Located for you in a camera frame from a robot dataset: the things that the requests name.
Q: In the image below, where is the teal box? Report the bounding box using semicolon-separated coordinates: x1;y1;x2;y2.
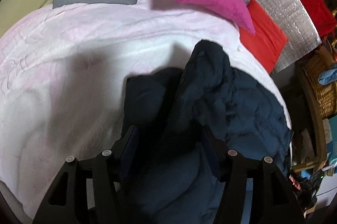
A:
323;116;337;164

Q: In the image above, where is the wicker basket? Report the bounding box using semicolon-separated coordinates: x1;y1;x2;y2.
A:
303;47;336;119

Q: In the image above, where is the navy blue jacket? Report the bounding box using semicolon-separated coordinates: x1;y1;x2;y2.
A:
120;40;292;223

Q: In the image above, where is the wooden shelf unit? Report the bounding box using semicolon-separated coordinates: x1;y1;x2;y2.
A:
292;46;331;172

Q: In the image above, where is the red pillow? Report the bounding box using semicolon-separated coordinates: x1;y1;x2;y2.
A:
239;0;289;73

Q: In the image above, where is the blue cloth in basket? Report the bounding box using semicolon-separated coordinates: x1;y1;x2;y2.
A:
318;63;337;85

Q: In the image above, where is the white pink bed blanket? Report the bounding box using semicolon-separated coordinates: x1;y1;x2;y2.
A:
1;0;283;218

